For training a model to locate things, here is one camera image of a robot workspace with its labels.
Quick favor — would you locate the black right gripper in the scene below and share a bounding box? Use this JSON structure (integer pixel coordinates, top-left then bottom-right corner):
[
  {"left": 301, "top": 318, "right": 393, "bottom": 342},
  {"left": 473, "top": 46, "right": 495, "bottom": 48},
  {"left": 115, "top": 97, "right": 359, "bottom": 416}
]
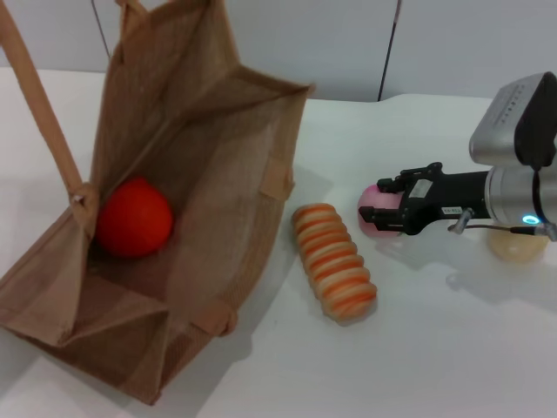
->
[{"left": 357, "top": 163, "right": 492, "bottom": 236}]

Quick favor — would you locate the pink peach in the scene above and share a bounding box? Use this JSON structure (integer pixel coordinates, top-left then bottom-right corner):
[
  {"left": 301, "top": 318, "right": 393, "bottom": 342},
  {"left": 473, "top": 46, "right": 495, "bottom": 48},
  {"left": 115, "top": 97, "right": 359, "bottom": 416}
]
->
[{"left": 356, "top": 184, "right": 408, "bottom": 239}]

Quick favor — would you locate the brown jute handbag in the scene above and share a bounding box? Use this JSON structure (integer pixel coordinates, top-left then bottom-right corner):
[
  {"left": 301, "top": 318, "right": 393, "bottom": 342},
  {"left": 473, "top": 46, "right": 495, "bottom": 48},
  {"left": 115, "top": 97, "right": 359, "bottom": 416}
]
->
[{"left": 0, "top": 0, "right": 317, "bottom": 407}]

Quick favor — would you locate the orange fruit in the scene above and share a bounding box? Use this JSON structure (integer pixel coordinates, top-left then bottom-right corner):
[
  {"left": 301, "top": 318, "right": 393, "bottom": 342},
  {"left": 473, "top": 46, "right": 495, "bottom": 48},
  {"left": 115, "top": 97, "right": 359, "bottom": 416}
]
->
[{"left": 95, "top": 176, "right": 175, "bottom": 259}]

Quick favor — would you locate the orange striped bread loaf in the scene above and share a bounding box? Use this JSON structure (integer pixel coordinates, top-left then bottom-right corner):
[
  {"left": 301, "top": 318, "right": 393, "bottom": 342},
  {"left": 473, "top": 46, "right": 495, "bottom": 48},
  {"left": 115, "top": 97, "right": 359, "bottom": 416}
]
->
[{"left": 290, "top": 202, "right": 379, "bottom": 326}]

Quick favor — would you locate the beige round bun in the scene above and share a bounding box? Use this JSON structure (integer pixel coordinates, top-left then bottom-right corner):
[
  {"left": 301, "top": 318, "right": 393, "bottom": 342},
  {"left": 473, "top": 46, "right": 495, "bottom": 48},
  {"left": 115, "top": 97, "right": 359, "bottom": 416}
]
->
[{"left": 487, "top": 229, "right": 549, "bottom": 264}]

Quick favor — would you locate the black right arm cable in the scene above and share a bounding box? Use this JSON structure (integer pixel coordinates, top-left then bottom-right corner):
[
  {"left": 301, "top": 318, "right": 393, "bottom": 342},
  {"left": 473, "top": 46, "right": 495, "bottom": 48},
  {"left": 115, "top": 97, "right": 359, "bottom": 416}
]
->
[{"left": 447, "top": 207, "right": 549, "bottom": 239}]

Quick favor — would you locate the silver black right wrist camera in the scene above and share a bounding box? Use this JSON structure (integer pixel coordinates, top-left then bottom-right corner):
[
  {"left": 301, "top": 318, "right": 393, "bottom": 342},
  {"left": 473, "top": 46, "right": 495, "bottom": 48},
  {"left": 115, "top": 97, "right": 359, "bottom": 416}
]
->
[{"left": 468, "top": 71, "right": 557, "bottom": 170}]

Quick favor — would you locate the thin dark wall cable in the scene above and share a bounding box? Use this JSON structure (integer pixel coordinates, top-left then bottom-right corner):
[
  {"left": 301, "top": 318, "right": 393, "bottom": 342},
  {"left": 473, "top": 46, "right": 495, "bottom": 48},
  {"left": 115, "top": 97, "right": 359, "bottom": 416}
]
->
[
  {"left": 90, "top": 0, "right": 114, "bottom": 60},
  {"left": 377, "top": 0, "right": 402, "bottom": 104}
]

